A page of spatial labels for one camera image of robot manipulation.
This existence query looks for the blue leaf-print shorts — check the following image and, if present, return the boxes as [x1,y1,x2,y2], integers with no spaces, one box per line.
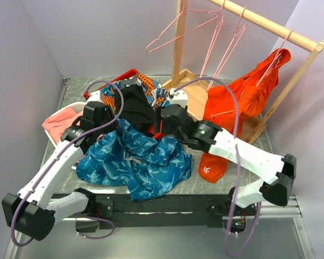
[76,119,193,201]

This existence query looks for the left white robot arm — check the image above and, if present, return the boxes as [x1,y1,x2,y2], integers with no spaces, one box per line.
[2,101,118,247]

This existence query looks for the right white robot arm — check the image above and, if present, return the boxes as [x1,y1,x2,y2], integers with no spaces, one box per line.
[154,104,296,215]

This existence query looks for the orange dotted patterned shorts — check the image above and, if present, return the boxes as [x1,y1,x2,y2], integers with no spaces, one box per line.
[100,73,172,112]

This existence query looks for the white perforated basket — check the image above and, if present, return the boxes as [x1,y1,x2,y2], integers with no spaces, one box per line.
[42,102,85,147]

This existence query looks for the black garment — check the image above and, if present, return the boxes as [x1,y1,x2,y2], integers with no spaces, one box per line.
[117,84,155,138]

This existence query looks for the red plastic tray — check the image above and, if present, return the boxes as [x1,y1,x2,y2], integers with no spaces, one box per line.
[99,69,190,141]

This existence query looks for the wooden clothes rack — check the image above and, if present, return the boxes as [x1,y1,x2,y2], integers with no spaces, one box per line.
[171,1,324,144]

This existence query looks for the pink cloth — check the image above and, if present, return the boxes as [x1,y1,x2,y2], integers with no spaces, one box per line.
[42,107,83,144]

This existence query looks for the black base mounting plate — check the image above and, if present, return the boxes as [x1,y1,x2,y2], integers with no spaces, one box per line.
[64,193,257,233]

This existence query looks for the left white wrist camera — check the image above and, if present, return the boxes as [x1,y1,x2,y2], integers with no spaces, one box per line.
[86,90,103,103]

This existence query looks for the pink wire hanger far left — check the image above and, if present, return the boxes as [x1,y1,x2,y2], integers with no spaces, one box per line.
[145,8,220,53]

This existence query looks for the pink wire hanger with shorts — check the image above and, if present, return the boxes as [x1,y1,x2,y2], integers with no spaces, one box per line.
[256,30,293,87]

